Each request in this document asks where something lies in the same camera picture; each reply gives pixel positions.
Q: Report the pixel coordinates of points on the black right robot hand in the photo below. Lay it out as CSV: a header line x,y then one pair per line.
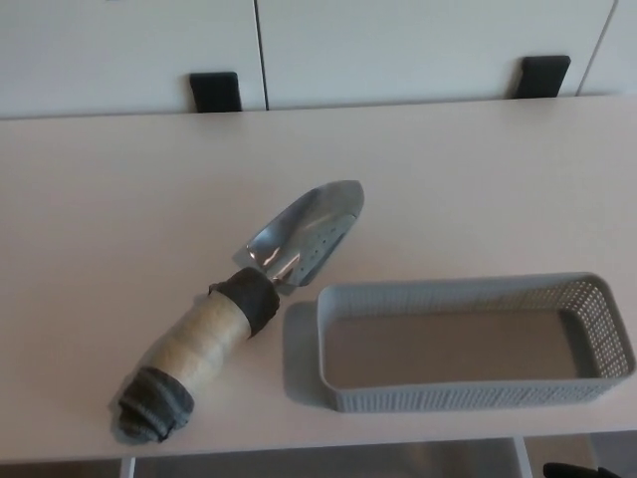
x,y
587,472

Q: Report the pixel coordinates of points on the grey perforated plastic container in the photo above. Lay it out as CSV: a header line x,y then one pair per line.
x,y
473,396

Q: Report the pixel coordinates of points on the white cabinet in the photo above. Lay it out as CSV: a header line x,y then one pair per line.
x,y
124,45

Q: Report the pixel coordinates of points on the white desk leg frame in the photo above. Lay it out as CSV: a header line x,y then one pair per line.
x,y
128,468
521,458

